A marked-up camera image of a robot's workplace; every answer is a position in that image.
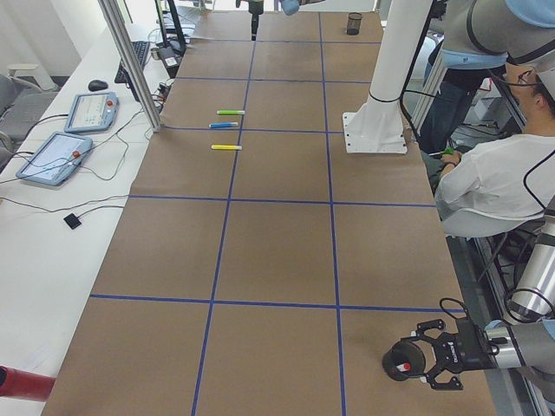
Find red cylinder object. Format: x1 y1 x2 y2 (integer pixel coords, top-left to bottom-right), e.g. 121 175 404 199
1 366 56 402

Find standing person dark trousers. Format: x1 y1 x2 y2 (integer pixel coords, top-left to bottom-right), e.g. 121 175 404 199
419 44 507 153

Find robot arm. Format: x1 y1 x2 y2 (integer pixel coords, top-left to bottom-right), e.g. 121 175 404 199
392 202 554 412
375 1 554 93

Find black keyboard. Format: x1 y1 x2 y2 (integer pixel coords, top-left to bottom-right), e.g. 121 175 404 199
114 40 152 85

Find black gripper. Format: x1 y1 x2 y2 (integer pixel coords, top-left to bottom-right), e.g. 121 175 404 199
411 318 494 391
236 0 264 41

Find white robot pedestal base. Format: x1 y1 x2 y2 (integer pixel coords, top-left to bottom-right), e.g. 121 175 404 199
343 0 433 154

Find green highlighter marker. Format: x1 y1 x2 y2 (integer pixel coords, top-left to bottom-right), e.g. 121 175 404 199
216 110 245 116

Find yellow highlighter marker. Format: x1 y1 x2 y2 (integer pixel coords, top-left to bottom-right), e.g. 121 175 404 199
211 145 242 151

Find teach pendant tablet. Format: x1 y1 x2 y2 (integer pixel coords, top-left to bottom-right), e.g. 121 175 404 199
16 132 93 186
64 91 119 133

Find black computer mouse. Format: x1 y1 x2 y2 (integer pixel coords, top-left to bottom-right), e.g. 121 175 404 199
88 79 108 92

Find lower teach pendant tablet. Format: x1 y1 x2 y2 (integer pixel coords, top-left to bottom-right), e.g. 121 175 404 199
16 132 93 186

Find red whiteboard marker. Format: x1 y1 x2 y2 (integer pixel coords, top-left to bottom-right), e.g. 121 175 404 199
395 363 411 373

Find upper teach pendant tablet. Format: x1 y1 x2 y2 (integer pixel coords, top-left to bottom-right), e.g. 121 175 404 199
64 91 119 133

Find small black square sensor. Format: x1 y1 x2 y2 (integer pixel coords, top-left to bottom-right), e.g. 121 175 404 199
63 213 82 230

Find aluminium frame post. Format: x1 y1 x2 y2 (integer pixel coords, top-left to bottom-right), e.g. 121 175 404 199
98 0 161 133

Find seated person white shirt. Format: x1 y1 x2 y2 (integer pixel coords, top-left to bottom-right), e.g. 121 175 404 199
422 65 554 237

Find blue highlighter marker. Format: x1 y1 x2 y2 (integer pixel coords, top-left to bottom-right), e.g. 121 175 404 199
209 121 239 129

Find black mesh pen cup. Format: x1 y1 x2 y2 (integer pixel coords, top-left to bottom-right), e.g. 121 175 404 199
346 12 362 36
382 339 427 381

